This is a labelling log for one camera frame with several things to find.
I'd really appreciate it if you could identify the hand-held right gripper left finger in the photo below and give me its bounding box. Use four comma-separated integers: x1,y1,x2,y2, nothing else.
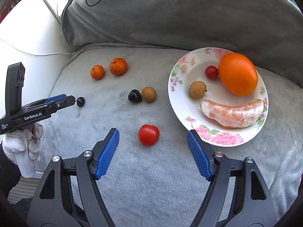
27,128,120,227

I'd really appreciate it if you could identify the white panel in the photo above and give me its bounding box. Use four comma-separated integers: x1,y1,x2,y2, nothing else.
0,0,71,100

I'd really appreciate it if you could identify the person's left forearm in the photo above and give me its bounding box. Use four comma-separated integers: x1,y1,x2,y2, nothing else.
0,144,23,194

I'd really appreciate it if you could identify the small tangerine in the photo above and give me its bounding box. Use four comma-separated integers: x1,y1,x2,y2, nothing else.
90,65,105,80
109,57,128,76

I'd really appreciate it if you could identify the large orange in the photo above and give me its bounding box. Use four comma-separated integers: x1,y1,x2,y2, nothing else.
218,53,258,96

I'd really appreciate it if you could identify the floral white plate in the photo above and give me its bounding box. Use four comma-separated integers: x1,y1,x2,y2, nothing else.
168,47,269,147

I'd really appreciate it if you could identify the person's left hand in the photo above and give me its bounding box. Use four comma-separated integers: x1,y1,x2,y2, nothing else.
1,123,44,178

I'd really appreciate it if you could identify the grey rolled cushion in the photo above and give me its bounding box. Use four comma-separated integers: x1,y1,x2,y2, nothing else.
60,0,303,88

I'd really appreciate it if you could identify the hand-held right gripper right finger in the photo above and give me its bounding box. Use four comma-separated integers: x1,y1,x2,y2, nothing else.
187,130,278,227

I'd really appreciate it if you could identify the white cable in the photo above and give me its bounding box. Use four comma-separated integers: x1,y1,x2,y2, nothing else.
0,38,71,56

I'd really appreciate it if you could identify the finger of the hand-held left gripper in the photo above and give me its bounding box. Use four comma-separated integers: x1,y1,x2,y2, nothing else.
45,94,68,103
50,96,76,111

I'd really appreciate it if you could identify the brown longan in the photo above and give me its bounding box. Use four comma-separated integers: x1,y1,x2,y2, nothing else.
141,86,157,103
189,81,208,99

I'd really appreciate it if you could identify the peeled pomelo segment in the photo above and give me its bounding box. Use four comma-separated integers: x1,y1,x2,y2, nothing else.
199,99,265,129

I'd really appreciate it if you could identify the red cherry tomato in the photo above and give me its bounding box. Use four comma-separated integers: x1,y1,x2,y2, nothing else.
205,65,219,80

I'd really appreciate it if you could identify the grey fleece blanket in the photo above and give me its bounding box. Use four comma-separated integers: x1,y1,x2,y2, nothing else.
35,43,303,227

